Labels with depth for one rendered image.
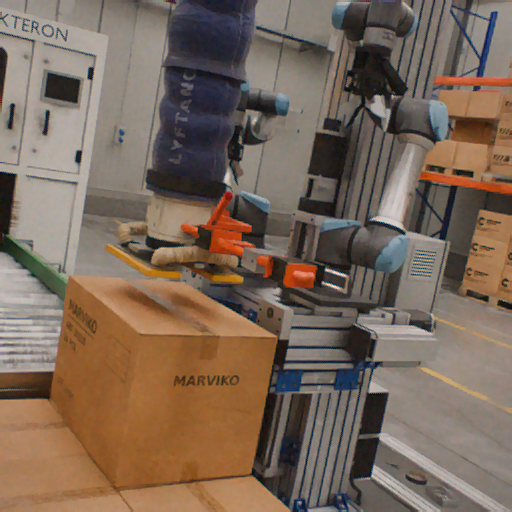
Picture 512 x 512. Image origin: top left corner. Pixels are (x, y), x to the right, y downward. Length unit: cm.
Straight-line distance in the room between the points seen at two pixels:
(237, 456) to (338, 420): 67
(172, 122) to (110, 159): 986
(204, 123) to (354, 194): 65
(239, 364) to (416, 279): 89
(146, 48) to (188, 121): 1005
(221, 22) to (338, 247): 72
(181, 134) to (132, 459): 85
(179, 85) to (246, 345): 71
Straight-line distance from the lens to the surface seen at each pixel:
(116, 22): 1182
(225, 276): 197
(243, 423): 199
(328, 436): 261
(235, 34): 197
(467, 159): 1068
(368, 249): 210
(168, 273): 189
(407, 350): 225
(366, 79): 184
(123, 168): 1190
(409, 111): 223
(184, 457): 194
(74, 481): 192
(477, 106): 1078
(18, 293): 372
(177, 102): 197
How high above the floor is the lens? 141
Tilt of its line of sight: 8 degrees down
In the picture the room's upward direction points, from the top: 11 degrees clockwise
